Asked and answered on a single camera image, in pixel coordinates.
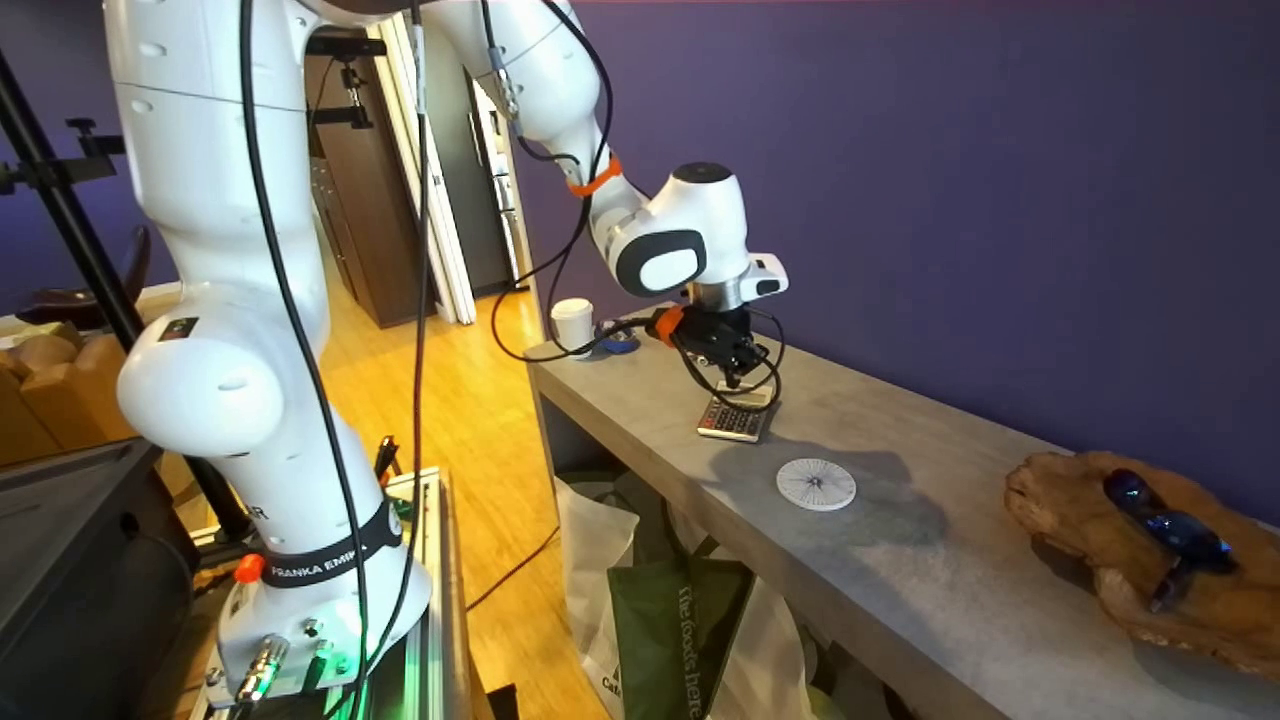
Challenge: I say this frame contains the black case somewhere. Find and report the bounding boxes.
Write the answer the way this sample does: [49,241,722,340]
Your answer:
[0,436,202,720]

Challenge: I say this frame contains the white plastic bag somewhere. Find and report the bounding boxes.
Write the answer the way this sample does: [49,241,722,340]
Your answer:
[549,470,648,703]

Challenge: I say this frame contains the long black arm cable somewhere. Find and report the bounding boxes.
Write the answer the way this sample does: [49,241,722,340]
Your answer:
[391,0,440,551]
[236,0,381,697]

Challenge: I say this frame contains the dark sunglasses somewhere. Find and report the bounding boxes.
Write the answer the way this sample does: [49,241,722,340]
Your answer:
[1100,465,1246,612]

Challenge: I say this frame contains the orange strap on arm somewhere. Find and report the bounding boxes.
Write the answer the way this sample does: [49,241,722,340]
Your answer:
[567,154,628,204]

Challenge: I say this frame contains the white interior door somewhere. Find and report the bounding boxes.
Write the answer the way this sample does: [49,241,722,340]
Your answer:
[373,18,540,331]

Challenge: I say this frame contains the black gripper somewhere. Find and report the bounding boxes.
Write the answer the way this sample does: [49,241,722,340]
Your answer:
[675,304,783,415]

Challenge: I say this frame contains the cardboard box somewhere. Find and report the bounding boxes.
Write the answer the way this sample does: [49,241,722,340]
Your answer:
[0,311,224,544]

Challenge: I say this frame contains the black tripod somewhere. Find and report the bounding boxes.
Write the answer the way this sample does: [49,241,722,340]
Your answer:
[0,46,152,350]

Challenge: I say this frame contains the brown wooden bowl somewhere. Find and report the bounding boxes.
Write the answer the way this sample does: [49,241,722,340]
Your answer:
[1001,448,1280,686]

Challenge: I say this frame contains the green bag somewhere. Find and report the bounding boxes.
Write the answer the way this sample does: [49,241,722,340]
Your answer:
[604,551,762,720]

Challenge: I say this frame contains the orange cable connector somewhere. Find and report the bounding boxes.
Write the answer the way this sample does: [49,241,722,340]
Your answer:
[648,304,692,348]

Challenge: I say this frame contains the white round coaster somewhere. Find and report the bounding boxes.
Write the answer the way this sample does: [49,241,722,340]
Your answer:
[771,452,866,516]

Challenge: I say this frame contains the small grey calculator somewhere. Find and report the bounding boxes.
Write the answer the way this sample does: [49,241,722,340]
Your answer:
[692,394,782,448]

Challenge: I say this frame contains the white cup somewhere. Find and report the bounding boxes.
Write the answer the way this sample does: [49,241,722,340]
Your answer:
[549,290,602,356]

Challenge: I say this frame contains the small blue object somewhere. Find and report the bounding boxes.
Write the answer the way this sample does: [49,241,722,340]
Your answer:
[586,324,645,362]

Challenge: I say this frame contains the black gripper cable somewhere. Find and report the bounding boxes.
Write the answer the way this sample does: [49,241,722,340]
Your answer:
[484,34,791,415]

